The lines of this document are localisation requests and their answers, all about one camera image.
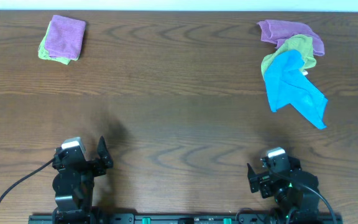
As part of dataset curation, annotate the blue microfiber cloth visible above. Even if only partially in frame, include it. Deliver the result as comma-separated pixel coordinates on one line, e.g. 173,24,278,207
264,50,328,129

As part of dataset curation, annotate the green cloth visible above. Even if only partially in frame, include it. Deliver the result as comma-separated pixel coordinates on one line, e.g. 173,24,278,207
38,24,71,65
261,34,316,78

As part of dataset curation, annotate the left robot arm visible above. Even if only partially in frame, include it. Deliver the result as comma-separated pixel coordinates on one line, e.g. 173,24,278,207
52,137,113,224

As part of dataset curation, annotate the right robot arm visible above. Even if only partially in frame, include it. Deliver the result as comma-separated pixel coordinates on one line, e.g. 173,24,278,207
247,154,319,223

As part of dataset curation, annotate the folded green cloth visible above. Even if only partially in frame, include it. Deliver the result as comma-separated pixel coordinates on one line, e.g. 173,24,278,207
38,24,71,65

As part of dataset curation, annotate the folded purple cloth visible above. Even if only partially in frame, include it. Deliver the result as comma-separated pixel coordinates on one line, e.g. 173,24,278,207
44,15,86,60

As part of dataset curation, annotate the crumpled purple cloth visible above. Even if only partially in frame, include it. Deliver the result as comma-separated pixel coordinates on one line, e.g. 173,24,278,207
257,19,325,56

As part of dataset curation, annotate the right black cable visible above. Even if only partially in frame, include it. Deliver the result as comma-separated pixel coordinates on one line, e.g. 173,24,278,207
267,167,338,224

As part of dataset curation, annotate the black cable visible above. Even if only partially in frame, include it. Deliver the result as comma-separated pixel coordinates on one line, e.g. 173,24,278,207
267,167,338,224
0,157,56,224

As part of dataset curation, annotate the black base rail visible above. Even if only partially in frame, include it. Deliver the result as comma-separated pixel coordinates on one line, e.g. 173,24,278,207
28,213,334,224

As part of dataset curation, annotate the left black cable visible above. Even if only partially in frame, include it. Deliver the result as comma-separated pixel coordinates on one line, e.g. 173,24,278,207
0,157,56,224

